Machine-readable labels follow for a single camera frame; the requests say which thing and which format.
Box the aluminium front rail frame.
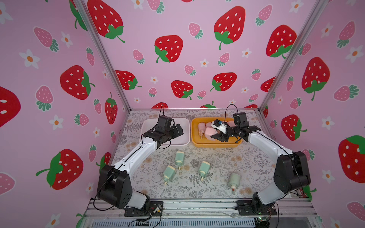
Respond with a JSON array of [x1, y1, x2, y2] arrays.
[[77, 198, 324, 228]]

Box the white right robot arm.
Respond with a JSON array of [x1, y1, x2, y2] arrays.
[[211, 112, 311, 210]]

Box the white plastic storage box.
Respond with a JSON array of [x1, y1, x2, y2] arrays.
[[141, 115, 190, 149]]

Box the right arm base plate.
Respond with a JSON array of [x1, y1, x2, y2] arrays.
[[234, 192, 277, 216]]

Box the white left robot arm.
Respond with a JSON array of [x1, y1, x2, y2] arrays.
[[95, 115, 183, 210]]

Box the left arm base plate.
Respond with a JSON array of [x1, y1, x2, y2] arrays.
[[124, 199, 164, 217]]

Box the yellow plastic storage box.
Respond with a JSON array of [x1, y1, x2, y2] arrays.
[[191, 117, 242, 148]]

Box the floral patterned table mat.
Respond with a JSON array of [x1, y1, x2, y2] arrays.
[[98, 109, 293, 200]]

